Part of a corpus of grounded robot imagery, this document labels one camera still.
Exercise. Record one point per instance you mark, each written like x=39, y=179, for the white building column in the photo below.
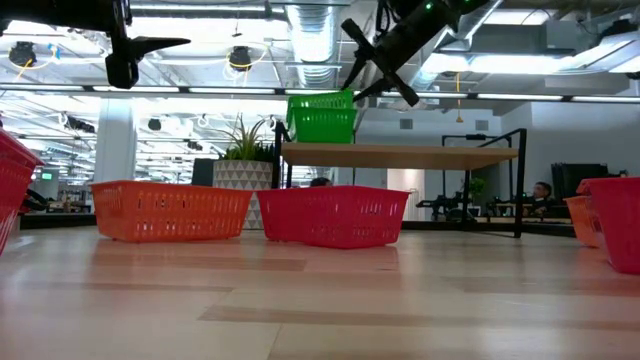
x=115, y=145

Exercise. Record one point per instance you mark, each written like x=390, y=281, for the red plastic basket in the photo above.
x=620, y=225
x=330, y=217
x=12, y=200

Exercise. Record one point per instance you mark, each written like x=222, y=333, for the green plastic basket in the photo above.
x=325, y=130
x=320, y=100

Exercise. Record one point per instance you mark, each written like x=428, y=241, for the green exit sign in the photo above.
x=47, y=176

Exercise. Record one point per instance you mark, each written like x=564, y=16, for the black ceiling-mounted device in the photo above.
x=241, y=58
x=22, y=54

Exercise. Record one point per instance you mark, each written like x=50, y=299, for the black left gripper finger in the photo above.
x=150, y=45

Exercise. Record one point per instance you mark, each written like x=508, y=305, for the orange plastic basket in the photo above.
x=165, y=212
x=580, y=220

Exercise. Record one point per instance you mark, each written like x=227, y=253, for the silver ventilation duct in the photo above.
x=315, y=45

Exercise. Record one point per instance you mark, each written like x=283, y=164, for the grey wall vent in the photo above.
x=481, y=125
x=406, y=124

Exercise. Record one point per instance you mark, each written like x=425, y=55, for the person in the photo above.
x=541, y=192
x=320, y=182

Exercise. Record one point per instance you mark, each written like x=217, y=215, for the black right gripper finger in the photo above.
x=356, y=67
x=377, y=90

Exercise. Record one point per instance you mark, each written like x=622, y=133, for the wooden shelf black metal frame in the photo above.
x=400, y=156

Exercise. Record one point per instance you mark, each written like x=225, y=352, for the black monitor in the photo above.
x=580, y=182

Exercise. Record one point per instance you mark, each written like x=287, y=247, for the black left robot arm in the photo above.
x=50, y=12

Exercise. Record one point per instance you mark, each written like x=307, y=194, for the black aluminium rig frame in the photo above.
x=50, y=221

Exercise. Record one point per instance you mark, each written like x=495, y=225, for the black rectangular box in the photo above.
x=202, y=172

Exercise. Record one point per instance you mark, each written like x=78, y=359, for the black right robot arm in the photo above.
x=445, y=7

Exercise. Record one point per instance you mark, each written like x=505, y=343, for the background black robot arm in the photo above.
x=442, y=205
x=510, y=207

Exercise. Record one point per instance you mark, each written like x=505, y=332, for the succulent in patterned pot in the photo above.
x=242, y=175

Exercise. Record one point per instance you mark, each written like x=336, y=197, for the linear ceiling light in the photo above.
x=225, y=90
x=520, y=96

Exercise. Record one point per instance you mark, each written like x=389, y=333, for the small background plant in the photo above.
x=477, y=187

